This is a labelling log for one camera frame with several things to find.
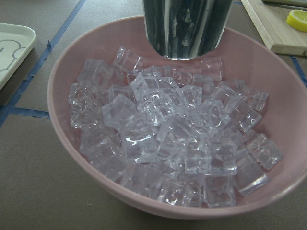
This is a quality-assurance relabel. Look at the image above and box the pink bowl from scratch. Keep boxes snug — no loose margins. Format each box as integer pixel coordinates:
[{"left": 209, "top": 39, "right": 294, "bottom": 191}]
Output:
[{"left": 47, "top": 16, "right": 307, "bottom": 220}]

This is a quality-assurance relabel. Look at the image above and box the half lemon slice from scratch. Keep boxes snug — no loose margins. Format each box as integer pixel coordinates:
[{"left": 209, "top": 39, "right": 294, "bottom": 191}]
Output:
[{"left": 286, "top": 10, "right": 307, "bottom": 32}]

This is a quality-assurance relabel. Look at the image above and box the cream bear tray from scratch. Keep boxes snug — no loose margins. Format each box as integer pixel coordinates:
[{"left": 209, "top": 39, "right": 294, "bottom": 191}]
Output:
[{"left": 0, "top": 23, "right": 37, "bottom": 88}]

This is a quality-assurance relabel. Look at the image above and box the wooden cutting board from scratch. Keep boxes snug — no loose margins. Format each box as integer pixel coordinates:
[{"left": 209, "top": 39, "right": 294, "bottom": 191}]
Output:
[{"left": 241, "top": 0, "right": 307, "bottom": 57}]

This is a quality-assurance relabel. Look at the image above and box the pile of clear ice cubes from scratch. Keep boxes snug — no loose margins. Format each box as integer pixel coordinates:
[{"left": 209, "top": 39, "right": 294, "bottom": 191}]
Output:
[{"left": 68, "top": 47, "right": 283, "bottom": 208}]

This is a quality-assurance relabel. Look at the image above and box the steel ice scoop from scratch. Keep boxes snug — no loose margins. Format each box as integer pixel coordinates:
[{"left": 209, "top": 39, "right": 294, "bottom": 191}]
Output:
[{"left": 143, "top": 0, "right": 232, "bottom": 60}]

